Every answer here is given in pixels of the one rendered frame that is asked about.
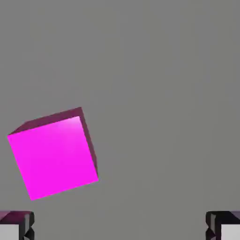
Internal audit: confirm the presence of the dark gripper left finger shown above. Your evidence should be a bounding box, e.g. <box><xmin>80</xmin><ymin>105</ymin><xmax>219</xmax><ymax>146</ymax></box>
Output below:
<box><xmin>0</xmin><ymin>210</ymin><xmax>36</xmax><ymax>240</ymax></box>

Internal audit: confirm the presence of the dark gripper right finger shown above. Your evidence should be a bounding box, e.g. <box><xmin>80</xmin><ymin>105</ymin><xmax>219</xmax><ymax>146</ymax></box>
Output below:
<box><xmin>205</xmin><ymin>210</ymin><xmax>240</xmax><ymax>240</ymax></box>

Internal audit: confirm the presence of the small magenta cube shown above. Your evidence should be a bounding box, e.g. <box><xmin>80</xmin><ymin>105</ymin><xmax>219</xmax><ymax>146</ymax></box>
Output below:
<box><xmin>7</xmin><ymin>106</ymin><xmax>99</xmax><ymax>202</ymax></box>

